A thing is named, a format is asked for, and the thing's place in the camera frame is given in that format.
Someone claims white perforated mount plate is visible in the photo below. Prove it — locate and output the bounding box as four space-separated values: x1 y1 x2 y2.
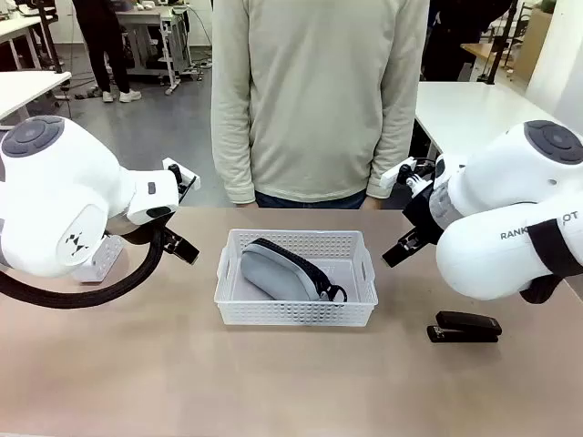
72 233 125 286

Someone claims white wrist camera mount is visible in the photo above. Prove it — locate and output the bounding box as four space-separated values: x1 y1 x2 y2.
162 157 202 205
380 156 436 190

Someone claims grey pouch with black zipper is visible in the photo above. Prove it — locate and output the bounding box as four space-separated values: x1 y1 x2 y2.
240 237 350 304

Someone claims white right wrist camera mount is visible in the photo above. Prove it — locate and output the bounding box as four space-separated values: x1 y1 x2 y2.
380 156 436 190

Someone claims white desk with white legs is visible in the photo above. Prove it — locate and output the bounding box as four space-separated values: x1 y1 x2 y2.
0 70 73 124

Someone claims white workbench cart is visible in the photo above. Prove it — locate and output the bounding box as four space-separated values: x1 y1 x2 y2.
116 3 193 96

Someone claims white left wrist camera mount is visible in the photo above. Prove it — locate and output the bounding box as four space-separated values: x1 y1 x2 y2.
162 157 202 205

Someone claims white desk with black clamp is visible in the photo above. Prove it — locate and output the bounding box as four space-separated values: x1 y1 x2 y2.
0 0 65 74

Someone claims person in dark clothes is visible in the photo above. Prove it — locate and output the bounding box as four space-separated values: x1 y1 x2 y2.
423 0 502 84

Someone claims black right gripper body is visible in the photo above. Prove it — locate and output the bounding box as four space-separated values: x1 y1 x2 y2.
403 185 445 241

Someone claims person in black clothes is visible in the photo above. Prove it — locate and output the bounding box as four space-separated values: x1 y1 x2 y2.
71 0 142 104

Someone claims black stapler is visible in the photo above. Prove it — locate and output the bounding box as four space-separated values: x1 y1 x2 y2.
426 310 503 345

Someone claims black strap on right arm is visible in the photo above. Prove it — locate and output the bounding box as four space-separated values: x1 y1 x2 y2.
527 218 571 277

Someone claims black right arm cable sleeve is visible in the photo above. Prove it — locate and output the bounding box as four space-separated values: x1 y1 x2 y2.
518 272 566 305

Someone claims wooden table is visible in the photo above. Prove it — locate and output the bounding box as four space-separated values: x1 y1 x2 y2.
460 42 498 65

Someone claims black stand pole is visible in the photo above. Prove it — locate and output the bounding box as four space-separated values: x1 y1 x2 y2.
485 0 520 86

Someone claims black arm cable sleeve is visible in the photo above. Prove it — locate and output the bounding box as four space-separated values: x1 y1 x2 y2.
518 272 566 305
0 225 166 310

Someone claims black left arm cable sleeve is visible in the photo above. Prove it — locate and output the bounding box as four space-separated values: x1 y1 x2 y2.
0 225 166 310

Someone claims person in cream sweater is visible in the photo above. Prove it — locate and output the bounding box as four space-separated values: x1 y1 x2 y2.
211 0 432 210

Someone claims tall cardboard box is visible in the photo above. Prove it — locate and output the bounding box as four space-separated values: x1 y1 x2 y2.
518 5 556 87

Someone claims person's left forearm cream sleeve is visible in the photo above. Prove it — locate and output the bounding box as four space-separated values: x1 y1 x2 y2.
366 90 421 199

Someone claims white perforated plastic basket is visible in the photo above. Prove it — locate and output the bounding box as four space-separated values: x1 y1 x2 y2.
212 229 380 328

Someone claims person's right forearm cream sleeve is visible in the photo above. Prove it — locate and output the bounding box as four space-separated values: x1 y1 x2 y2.
211 95 256 206

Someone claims large white table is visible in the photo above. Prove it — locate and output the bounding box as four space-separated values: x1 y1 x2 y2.
412 81 570 160

